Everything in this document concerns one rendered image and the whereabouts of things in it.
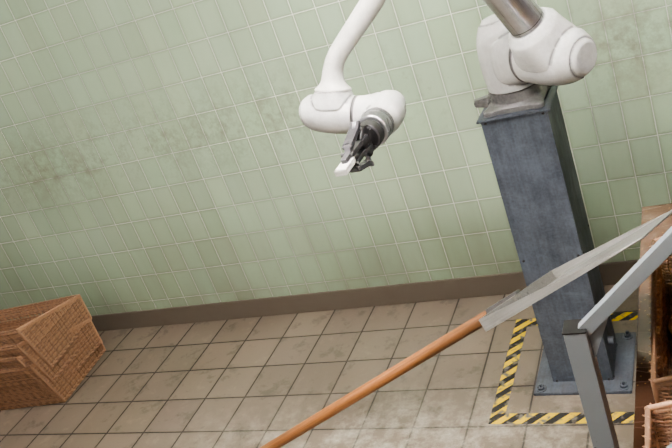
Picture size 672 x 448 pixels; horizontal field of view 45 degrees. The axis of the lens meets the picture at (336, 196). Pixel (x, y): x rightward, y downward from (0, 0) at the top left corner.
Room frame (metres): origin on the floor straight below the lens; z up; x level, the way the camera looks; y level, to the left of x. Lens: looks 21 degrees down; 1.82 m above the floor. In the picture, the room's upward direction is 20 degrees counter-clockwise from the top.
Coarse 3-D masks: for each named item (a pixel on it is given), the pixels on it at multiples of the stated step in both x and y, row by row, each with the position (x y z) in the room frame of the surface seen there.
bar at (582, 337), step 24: (648, 264) 1.12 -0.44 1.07; (624, 288) 1.15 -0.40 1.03; (600, 312) 1.17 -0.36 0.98; (576, 336) 1.18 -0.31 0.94; (600, 336) 1.18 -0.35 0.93; (576, 360) 1.19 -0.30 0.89; (576, 384) 1.19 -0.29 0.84; (600, 384) 1.19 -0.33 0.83; (600, 408) 1.18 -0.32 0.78; (600, 432) 1.18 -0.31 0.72
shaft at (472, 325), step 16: (448, 336) 1.65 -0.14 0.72; (464, 336) 1.64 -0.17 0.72; (416, 352) 1.70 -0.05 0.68; (432, 352) 1.67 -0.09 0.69; (400, 368) 1.70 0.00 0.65; (368, 384) 1.75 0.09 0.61; (384, 384) 1.72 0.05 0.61; (352, 400) 1.76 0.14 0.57; (320, 416) 1.80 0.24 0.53; (288, 432) 1.85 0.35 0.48; (304, 432) 1.82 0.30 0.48
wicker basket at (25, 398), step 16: (96, 352) 3.63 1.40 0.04; (16, 368) 3.29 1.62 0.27; (32, 368) 3.27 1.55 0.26; (80, 368) 3.51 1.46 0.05; (0, 384) 3.38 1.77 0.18; (16, 384) 3.35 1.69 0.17; (32, 384) 3.33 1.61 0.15; (48, 384) 3.30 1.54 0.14; (64, 384) 3.37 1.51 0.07; (0, 400) 3.44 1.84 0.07; (16, 400) 3.41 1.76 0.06; (32, 400) 3.38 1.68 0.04; (48, 400) 3.36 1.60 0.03; (64, 400) 3.33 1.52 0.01
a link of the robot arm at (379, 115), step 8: (368, 112) 2.00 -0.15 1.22; (376, 112) 1.99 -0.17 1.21; (384, 112) 2.00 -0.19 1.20; (360, 120) 1.98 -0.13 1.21; (376, 120) 1.96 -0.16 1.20; (384, 120) 1.96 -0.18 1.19; (392, 120) 1.99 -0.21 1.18; (384, 128) 1.96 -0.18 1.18; (392, 128) 1.99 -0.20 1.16; (384, 136) 1.96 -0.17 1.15
